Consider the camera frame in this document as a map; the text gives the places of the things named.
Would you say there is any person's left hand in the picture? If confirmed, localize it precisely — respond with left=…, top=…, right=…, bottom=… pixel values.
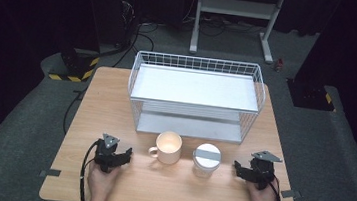
left=85, top=160, right=125, bottom=201

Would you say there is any cream ceramic mug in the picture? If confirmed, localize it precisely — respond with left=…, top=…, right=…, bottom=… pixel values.
left=147, top=129, right=184, bottom=167

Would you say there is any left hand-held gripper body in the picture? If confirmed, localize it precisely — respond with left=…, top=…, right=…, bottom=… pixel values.
left=93, top=132, right=124, bottom=175

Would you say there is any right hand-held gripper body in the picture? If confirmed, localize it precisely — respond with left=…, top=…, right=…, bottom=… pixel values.
left=246, top=148, right=285, bottom=193

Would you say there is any white metal stand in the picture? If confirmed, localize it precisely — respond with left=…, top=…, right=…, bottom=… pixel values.
left=188, top=0, right=288, bottom=66

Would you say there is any clear cup with white lid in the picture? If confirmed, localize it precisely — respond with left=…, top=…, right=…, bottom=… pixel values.
left=190, top=141, right=224, bottom=180

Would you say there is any grey tape piece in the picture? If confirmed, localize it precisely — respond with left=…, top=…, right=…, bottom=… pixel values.
left=39, top=167, right=63, bottom=180
left=279, top=188, right=303, bottom=201

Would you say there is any thin black floor cable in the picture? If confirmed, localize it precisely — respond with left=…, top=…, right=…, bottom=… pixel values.
left=61, top=87, right=87, bottom=137

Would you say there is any black yellow striped stand base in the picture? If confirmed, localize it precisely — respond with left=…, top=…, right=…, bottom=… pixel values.
left=47, top=45, right=101, bottom=86
left=283, top=77, right=339, bottom=113

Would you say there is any white wire shelf rack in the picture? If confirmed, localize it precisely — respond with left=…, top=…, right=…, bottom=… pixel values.
left=122, top=48, right=271, bottom=147

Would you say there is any dark equipment tower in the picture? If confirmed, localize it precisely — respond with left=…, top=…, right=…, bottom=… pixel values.
left=110, top=0, right=144, bottom=51

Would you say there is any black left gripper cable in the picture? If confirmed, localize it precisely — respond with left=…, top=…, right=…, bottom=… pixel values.
left=76, top=139, right=100, bottom=201

